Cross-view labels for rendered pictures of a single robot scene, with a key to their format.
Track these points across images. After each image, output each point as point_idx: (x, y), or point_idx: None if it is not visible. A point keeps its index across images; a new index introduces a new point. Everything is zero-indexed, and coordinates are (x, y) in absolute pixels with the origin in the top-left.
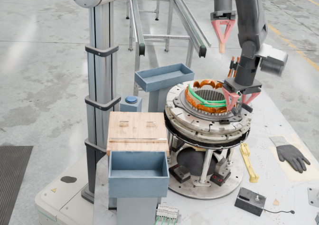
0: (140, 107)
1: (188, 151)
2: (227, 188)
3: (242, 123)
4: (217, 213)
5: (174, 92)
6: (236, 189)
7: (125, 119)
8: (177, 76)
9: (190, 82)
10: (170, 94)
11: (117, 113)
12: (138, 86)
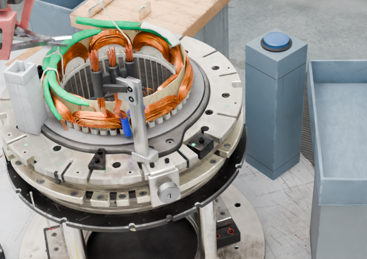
0: (265, 71)
1: (189, 257)
2: (30, 245)
3: (5, 102)
4: (13, 210)
5: (205, 57)
6: None
7: None
8: (315, 127)
9: (170, 31)
10: (205, 49)
11: None
12: None
